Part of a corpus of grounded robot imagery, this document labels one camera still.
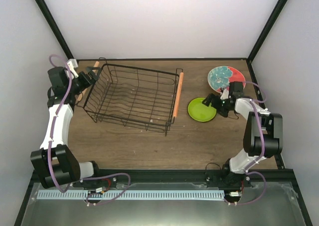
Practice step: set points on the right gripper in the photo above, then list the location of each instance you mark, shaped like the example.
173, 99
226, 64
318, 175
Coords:
223, 114

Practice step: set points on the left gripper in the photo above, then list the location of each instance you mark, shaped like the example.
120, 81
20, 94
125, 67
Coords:
86, 79

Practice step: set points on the lime green plate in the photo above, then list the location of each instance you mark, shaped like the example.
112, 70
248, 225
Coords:
200, 112

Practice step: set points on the large red blue-flower plate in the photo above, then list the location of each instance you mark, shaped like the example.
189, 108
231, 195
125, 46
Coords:
220, 77

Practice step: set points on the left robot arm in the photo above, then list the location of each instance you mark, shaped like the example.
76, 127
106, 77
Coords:
54, 163

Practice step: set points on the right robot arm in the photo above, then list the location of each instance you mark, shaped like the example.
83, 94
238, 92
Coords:
263, 136

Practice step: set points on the light blue slotted strip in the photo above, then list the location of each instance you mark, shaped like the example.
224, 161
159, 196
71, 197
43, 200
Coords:
206, 195

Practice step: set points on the metal front panel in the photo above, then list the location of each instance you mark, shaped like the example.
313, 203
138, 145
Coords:
276, 206

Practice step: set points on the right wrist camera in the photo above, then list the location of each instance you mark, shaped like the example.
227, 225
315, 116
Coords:
224, 94

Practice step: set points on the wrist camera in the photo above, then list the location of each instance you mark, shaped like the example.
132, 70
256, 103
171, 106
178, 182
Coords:
73, 65
224, 94

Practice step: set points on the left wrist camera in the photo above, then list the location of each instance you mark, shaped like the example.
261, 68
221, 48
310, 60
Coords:
73, 65

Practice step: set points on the right wooden rack handle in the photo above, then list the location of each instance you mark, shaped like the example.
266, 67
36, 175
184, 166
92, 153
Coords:
178, 94

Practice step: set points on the black wire dish rack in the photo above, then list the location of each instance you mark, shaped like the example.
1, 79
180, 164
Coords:
132, 96

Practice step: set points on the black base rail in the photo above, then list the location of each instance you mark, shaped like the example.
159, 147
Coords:
209, 177

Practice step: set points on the left black frame post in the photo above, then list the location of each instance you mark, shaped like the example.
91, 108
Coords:
54, 27

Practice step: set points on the black frame post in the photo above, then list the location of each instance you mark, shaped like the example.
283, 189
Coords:
280, 4
54, 27

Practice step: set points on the right black frame post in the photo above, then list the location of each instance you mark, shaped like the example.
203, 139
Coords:
280, 4

